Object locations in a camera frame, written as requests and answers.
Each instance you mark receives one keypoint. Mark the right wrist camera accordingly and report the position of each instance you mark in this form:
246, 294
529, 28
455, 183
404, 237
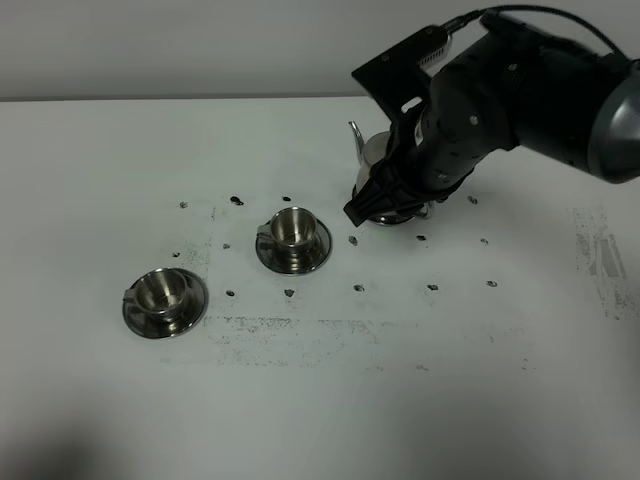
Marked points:
397, 75

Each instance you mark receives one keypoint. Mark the teapot steel saucer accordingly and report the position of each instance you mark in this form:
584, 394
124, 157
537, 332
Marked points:
393, 219

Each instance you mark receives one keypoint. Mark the front steel teacup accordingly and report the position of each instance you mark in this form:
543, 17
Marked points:
161, 292

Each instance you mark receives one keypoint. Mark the stainless steel teapot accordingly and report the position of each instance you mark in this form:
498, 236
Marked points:
370, 152

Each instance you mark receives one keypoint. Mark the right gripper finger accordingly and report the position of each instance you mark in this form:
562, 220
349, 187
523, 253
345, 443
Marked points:
383, 192

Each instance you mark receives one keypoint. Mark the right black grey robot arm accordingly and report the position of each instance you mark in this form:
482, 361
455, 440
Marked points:
486, 81

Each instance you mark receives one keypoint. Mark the steel teacup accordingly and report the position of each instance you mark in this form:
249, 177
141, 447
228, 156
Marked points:
291, 228
161, 292

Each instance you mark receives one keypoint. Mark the middle steel saucer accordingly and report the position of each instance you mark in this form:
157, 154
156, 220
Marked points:
293, 261

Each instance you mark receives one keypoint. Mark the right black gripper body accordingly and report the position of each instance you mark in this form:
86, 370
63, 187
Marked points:
425, 160

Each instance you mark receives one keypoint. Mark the front steel saucer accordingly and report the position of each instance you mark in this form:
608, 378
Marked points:
160, 327

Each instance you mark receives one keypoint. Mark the middle steel teacup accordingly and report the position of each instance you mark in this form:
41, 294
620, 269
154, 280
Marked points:
291, 228

